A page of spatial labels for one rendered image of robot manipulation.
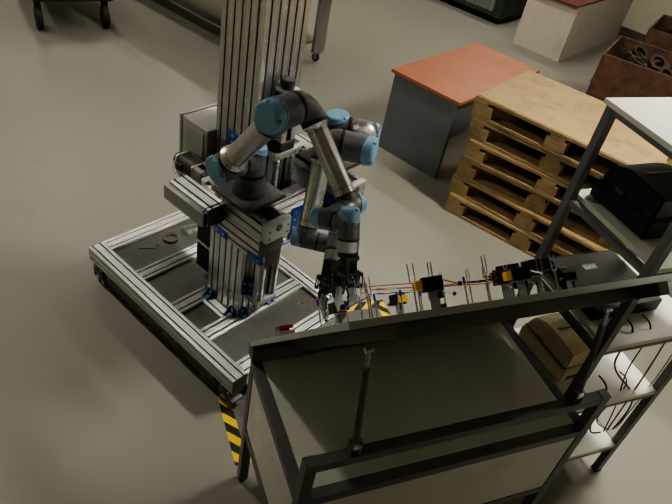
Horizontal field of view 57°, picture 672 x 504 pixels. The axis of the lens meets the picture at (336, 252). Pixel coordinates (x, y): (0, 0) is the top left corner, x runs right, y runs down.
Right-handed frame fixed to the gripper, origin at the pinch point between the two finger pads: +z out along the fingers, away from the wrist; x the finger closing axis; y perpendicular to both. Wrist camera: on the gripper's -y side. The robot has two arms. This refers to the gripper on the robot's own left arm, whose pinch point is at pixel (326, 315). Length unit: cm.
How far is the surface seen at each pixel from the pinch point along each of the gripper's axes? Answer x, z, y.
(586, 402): 91, 16, -33
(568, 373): 84, 0, -80
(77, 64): -360, -241, -163
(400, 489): 33, 56, -13
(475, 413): 53, 25, -34
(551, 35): 26, -484, -506
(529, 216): 47, -128, -225
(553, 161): 62, -156, -193
